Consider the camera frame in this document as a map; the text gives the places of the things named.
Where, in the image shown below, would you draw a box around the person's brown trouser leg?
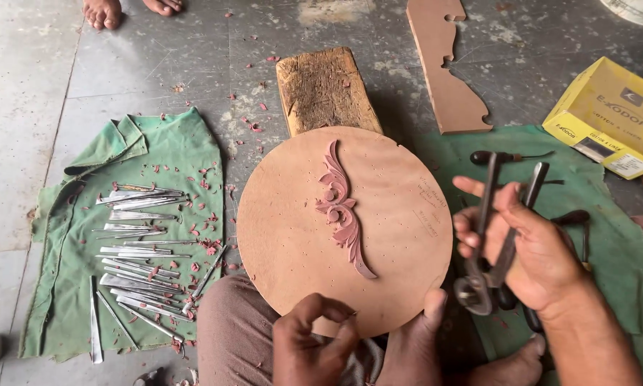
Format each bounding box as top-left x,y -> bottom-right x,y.
196,275 -> 387,386

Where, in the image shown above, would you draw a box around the torn green cloth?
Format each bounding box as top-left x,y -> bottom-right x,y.
415,125 -> 643,386

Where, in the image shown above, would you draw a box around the awl with dark handle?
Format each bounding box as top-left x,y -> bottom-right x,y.
470,149 -> 556,166

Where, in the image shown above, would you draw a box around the round wooden board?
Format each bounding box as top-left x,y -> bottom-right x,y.
236,126 -> 454,339

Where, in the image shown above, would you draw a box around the dark metal pincers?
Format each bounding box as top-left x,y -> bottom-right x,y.
454,152 -> 550,317

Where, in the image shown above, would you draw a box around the brown cut-out profile board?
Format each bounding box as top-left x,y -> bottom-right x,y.
406,0 -> 494,135

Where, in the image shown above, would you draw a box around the dark-handled curved tool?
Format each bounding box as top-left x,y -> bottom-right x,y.
549,209 -> 592,264

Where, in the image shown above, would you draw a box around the green cloth with collar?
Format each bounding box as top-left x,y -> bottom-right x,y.
18,107 -> 226,363

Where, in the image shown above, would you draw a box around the person's right hand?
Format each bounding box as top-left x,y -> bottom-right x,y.
452,176 -> 591,316

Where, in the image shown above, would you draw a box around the white bucket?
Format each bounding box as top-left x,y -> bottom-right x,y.
600,0 -> 643,29

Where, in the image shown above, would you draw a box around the dark wooden tool handle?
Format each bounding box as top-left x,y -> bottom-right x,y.
494,283 -> 519,312
522,305 -> 545,334

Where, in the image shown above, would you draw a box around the scattered reddish wood shavings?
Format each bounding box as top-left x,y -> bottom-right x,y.
66,11 -> 282,384

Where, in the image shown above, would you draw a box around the reddish carved scroll ornament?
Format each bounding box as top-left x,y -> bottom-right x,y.
315,139 -> 379,280

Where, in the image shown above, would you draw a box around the yellow cardboard box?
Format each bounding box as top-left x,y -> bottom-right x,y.
542,56 -> 643,181

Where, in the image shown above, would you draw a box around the rough wooden block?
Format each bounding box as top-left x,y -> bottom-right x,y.
276,46 -> 384,138

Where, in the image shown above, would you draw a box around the row of metal carving chisels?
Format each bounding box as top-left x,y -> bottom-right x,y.
88,182 -> 229,365

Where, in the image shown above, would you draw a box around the person's left hand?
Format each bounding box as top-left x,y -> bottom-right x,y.
272,292 -> 361,386

